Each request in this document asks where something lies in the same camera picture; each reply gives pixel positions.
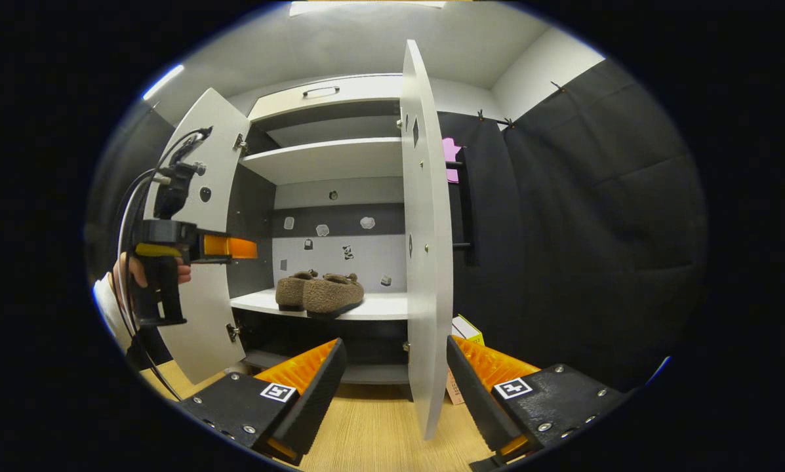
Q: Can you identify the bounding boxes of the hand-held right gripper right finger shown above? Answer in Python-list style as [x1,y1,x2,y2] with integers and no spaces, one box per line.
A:
[446,334,629,463]

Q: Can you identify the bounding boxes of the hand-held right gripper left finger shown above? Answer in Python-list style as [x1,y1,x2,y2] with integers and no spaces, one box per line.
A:
[177,338,348,467]

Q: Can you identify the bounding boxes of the brown fluffy shoe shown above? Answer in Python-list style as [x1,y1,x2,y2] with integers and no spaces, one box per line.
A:
[302,273,365,320]
[275,270,321,312]

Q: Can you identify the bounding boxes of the cabinet door with phone sticker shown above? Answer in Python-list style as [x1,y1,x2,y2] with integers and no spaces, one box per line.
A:
[142,87,252,385]

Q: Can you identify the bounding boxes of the cabinet door with cat sticker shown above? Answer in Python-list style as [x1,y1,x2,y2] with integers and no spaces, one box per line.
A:
[400,39,455,441]

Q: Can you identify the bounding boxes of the white shoe cabinet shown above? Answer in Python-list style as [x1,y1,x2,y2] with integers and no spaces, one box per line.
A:
[225,74,413,387]

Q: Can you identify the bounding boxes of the yellow box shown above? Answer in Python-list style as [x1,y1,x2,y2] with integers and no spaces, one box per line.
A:
[451,315,486,347]

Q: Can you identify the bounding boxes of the twin tube ceiling light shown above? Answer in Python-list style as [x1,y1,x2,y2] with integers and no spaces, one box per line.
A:
[143,64,185,100]

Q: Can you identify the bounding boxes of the black backdrop cloth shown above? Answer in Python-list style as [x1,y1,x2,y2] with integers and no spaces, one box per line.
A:
[437,59,709,394]

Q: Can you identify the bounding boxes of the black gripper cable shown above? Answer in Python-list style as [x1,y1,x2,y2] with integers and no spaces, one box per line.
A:
[115,128,212,328]

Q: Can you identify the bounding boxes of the black cabinet door handle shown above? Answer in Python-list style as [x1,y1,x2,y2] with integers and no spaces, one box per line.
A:
[445,146,479,267]

